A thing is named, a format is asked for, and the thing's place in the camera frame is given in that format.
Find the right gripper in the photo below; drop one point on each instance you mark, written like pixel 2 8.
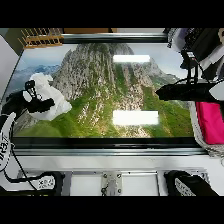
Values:
pixel 181 92

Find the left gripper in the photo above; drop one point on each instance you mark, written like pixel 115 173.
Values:
pixel 39 105

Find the white garment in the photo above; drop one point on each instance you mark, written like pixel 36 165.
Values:
pixel 53 96

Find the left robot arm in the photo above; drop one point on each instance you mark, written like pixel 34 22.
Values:
pixel 6 148

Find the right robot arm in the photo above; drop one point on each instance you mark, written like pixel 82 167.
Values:
pixel 216 92

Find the pink garment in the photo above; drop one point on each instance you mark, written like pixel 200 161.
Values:
pixel 211 121

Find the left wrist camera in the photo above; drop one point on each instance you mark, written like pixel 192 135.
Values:
pixel 30 86

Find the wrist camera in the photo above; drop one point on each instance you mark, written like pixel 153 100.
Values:
pixel 189 65
pixel 30 86

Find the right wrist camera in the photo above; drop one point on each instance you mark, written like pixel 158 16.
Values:
pixel 189 65

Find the silver frame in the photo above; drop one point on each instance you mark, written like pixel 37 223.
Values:
pixel 110 152

